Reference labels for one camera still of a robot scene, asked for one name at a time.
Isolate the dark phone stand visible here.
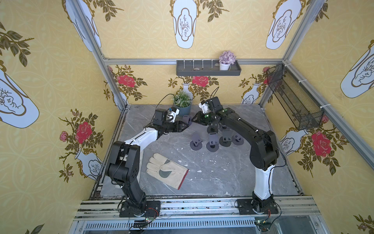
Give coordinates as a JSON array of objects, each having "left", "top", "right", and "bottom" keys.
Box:
[
  {"left": 219, "top": 129, "right": 232, "bottom": 147},
  {"left": 207, "top": 124, "right": 219, "bottom": 134}
]

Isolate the grey wall shelf tray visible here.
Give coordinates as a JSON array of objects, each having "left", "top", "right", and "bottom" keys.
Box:
[{"left": 176, "top": 59, "right": 242, "bottom": 77}]

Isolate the purple flower white pot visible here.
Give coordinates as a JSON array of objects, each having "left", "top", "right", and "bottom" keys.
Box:
[{"left": 219, "top": 51, "right": 236, "bottom": 71}]

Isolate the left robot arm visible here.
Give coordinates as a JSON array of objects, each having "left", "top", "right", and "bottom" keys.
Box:
[{"left": 105, "top": 107, "right": 191, "bottom": 215}]

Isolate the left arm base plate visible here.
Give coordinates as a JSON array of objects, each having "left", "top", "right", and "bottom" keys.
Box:
[{"left": 119, "top": 200, "right": 161, "bottom": 218}]

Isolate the green plant blue pot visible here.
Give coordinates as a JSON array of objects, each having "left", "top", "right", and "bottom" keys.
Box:
[{"left": 173, "top": 91, "right": 192, "bottom": 117}]

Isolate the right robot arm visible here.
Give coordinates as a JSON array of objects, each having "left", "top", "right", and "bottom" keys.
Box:
[{"left": 192, "top": 108, "right": 279, "bottom": 209}]

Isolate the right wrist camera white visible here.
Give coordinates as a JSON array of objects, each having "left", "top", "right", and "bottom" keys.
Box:
[{"left": 198, "top": 101, "right": 210, "bottom": 114}]

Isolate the black wire mesh basket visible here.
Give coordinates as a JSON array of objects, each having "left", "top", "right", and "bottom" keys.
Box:
[{"left": 266, "top": 64, "right": 324, "bottom": 130}]

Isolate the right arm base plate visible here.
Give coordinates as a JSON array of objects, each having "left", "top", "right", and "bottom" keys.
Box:
[{"left": 235, "top": 197, "right": 279, "bottom": 215}]

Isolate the grey phone stand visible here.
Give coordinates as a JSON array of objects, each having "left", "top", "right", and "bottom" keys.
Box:
[
  {"left": 190, "top": 132, "right": 203, "bottom": 151},
  {"left": 232, "top": 134, "right": 244, "bottom": 146},
  {"left": 206, "top": 133, "right": 219, "bottom": 152},
  {"left": 182, "top": 115, "right": 192, "bottom": 126}
]

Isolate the beige work glove right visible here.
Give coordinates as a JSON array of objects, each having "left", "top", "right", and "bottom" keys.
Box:
[{"left": 146, "top": 153, "right": 189, "bottom": 190}]

